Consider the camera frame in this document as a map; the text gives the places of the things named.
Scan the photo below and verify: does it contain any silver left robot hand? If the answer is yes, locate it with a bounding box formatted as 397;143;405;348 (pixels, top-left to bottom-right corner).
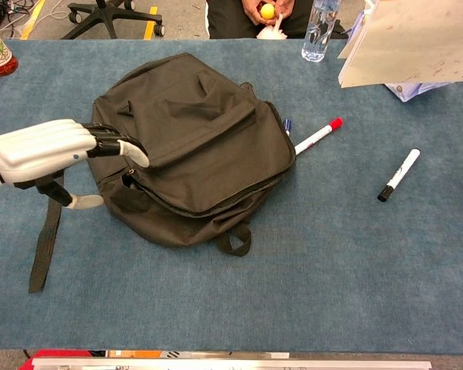
0;118;150;211

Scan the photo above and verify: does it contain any black fabric backpack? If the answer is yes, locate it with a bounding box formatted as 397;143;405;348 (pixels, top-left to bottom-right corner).
28;52;297;294

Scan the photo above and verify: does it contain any white and yellow notebook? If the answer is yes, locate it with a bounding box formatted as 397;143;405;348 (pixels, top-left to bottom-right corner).
337;0;463;89

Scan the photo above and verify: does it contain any red sauce bottle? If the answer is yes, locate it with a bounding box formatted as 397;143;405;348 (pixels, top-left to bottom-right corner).
0;17;19;77

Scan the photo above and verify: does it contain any black office chair base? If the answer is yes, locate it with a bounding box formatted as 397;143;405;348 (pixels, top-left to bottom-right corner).
60;0;166;40

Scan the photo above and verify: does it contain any red object under table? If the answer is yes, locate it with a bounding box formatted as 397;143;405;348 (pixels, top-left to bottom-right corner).
25;348;109;370

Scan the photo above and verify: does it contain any seated person in dark clothes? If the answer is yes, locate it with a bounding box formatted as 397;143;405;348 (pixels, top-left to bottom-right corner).
204;0;348;39

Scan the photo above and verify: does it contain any white crumpled plastic bag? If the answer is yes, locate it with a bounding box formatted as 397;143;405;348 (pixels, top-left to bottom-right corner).
256;13;289;40

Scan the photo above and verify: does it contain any blue felt table cloth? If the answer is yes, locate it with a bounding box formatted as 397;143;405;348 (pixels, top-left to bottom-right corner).
0;38;463;352

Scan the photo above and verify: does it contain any white marker with red cap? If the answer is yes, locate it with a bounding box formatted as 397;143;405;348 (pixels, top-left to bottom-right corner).
294;117;344;156

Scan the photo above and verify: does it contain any clear plastic water bottle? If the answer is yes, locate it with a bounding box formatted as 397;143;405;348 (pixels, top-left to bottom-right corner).
300;0;341;63

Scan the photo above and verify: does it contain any white marker with black cap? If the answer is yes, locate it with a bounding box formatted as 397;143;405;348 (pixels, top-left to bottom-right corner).
377;148;421;204

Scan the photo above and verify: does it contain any white tissue pack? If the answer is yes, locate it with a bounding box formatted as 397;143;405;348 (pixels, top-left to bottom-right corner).
345;9;455;103

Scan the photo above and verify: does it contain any bundle of floor cables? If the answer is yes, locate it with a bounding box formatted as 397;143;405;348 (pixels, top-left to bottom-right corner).
0;0;69;34

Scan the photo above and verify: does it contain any aluminium profile rail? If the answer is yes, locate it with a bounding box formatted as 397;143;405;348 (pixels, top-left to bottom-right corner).
30;357;433;370

